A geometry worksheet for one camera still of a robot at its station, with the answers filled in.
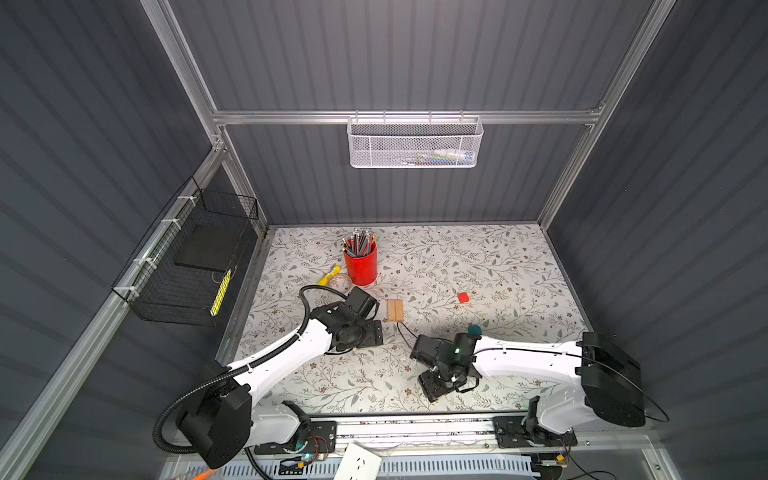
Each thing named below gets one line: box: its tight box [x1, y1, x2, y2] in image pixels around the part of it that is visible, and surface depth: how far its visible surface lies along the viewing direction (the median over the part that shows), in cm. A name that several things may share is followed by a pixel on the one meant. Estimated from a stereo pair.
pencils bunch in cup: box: [342, 228, 377, 258], surface depth 98 cm
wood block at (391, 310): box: [387, 299, 396, 322], surface depth 98 cm
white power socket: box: [333, 442, 382, 480], surface depth 68 cm
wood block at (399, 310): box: [394, 299, 405, 322], surface depth 98 cm
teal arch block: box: [468, 324, 483, 337], surface depth 95 cm
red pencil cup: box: [344, 241, 378, 286], surface depth 103 cm
